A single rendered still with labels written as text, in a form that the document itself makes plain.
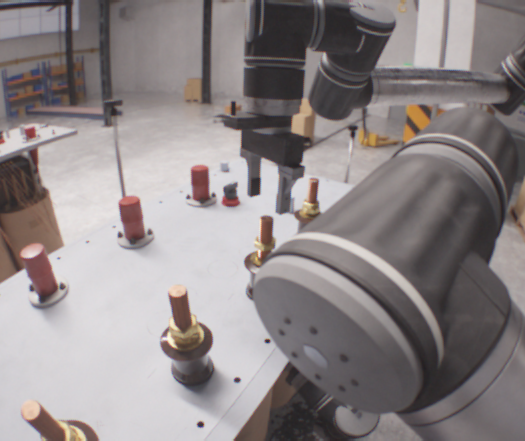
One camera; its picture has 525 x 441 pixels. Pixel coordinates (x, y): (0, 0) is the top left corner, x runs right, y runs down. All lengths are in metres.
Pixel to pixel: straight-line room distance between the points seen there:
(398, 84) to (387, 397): 0.66
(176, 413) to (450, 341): 0.48
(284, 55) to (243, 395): 0.58
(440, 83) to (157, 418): 0.95
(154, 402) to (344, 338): 0.47
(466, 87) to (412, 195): 0.74
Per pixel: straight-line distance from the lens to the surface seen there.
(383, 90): 0.72
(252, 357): 0.64
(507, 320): 0.23
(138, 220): 0.95
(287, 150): 0.53
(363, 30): 0.56
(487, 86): 1.04
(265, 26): 0.52
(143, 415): 0.59
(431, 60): 5.38
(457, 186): 0.25
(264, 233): 0.65
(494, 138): 0.39
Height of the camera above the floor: 1.88
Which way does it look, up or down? 29 degrees down
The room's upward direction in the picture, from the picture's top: 3 degrees clockwise
